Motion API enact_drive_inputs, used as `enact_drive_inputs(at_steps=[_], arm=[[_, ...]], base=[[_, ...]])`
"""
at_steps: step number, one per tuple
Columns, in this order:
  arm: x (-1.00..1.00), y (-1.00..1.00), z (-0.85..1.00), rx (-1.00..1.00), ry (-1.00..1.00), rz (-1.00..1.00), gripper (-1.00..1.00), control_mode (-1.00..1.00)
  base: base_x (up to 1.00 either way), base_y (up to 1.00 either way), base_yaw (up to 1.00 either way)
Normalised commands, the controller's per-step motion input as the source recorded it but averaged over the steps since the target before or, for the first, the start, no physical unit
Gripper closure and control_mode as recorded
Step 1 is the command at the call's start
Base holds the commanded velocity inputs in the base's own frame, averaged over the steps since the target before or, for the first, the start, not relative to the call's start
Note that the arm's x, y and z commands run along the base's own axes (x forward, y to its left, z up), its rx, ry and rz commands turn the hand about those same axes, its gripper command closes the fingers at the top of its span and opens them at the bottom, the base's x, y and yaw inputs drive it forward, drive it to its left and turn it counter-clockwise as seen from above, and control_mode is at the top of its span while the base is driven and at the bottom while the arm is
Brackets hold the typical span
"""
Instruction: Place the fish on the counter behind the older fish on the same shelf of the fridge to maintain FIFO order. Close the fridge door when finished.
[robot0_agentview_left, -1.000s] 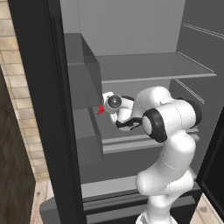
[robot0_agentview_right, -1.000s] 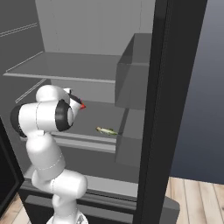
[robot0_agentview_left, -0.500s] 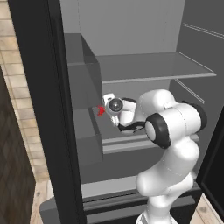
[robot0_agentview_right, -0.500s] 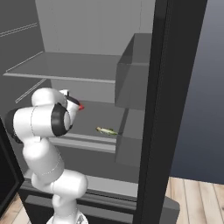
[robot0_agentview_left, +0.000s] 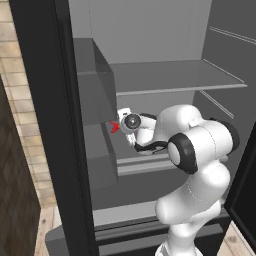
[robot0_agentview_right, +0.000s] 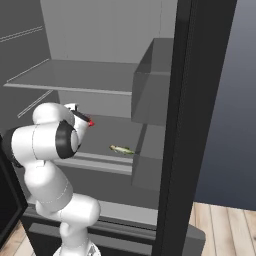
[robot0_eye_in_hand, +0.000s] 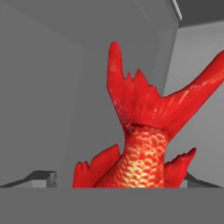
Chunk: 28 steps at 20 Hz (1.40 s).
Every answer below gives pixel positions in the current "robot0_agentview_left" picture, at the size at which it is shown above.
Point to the black fridge door with bins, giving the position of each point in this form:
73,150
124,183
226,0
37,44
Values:
46,100

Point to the red fish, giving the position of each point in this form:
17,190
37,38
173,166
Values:
114,127

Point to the grey glass fridge shelf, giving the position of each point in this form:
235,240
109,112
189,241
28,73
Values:
173,76

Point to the grey fridge door bin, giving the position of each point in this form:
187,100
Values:
96,96
100,156
90,56

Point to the dark brown cabinet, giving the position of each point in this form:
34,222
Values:
16,186

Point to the grey fridge interior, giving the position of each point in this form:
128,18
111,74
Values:
150,30

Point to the grey fridge bottom drawer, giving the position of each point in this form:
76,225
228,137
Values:
130,230

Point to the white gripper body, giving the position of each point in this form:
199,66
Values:
123,111

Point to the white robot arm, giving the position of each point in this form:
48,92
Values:
200,186

